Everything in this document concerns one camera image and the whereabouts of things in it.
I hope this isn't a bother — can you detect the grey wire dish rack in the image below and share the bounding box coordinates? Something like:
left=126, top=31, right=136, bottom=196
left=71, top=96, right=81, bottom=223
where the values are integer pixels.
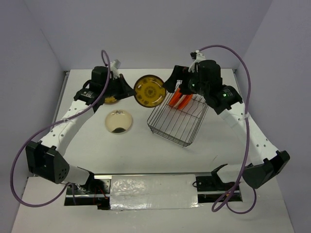
left=147, top=81, right=209, bottom=147

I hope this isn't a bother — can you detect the yellow patterned plate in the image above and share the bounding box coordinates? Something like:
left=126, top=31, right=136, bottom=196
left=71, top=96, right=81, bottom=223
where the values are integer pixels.
left=134, top=74, right=166, bottom=108
left=104, top=97, right=118, bottom=104

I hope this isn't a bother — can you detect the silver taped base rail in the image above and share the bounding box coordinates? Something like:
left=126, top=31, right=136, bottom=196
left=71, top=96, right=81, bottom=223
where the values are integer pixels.
left=64, top=173, right=234, bottom=211

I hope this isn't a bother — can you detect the purple cable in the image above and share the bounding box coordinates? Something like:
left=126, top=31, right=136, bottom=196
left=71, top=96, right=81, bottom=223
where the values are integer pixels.
left=11, top=50, right=113, bottom=215
left=198, top=45, right=256, bottom=215

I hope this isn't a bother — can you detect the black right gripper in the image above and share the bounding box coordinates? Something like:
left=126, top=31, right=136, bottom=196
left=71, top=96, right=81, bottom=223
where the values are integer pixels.
left=162, top=64, right=208, bottom=96

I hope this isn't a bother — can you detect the orange plate end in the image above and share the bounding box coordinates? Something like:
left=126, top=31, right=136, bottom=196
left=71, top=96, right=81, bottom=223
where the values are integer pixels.
left=177, top=94, right=193, bottom=109

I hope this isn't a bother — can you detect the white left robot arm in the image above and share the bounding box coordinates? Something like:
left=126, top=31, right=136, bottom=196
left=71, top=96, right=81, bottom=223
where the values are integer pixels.
left=25, top=60, right=135, bottom=194

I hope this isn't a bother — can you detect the yellow patterned plate front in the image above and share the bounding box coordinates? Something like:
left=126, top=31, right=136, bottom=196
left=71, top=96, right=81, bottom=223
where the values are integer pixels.
left=104, top=97, right=118, bottom=104

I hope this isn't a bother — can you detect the cream plate with flowers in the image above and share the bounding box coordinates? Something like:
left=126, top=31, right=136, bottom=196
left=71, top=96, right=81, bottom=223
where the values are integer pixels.
left=105, top=110, right=133, bottom=134

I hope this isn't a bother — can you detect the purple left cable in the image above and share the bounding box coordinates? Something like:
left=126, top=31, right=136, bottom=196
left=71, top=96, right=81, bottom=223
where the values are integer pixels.
left=11, top=50, right=113, bottom=215

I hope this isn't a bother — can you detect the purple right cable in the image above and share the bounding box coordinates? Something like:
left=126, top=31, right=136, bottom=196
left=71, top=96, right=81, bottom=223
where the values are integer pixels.
left=198, top=45, right=256, bottom=215

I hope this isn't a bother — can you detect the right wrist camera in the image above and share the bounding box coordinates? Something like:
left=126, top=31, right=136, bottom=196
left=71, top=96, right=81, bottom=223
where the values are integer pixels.
left=190, top=50, right=206, bottom=66

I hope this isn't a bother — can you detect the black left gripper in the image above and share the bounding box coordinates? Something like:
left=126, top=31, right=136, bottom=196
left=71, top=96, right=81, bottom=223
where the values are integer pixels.
left=102, top=73, right=136, bottom=100

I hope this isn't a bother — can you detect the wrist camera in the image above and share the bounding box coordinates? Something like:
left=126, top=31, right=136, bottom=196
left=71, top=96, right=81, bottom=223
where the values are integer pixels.
left=190, top=50, right=206, bottom=66
left=110, top=59, right=121, bottom=69

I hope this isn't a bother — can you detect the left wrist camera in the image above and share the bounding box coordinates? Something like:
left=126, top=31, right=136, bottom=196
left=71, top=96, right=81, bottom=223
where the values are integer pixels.
left=110, top=59, right=121, bottom=69

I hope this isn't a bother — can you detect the orange plate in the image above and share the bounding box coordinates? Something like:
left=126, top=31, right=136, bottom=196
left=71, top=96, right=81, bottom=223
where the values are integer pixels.
left=169, top=88, right=180, bottom=107

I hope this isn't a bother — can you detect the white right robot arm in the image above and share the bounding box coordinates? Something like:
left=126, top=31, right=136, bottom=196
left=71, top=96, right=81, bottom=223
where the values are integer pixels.
left=163, top=60, right=290, bottom=189

